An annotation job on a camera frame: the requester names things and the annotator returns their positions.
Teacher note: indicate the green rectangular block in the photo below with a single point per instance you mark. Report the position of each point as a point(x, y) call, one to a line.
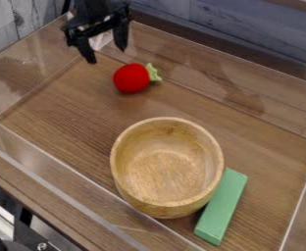
point(219, 210)

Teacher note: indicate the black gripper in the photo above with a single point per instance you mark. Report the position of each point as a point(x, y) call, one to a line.
point(96, 16)

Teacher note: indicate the clear acrylic corner bracket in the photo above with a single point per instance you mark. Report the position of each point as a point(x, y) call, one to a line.
point(100, 40)

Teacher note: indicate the black metal table frame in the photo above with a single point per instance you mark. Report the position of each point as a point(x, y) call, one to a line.
point(26, 236)

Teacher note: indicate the red plush strawberry toy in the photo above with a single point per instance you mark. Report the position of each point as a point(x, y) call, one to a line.
point(133, 77)

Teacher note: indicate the clear acrylic enclosure wall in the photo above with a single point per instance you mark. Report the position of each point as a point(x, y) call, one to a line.
point(62, 114)

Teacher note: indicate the wooden bowl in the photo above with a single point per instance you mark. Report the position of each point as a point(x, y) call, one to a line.
point(165, 162)

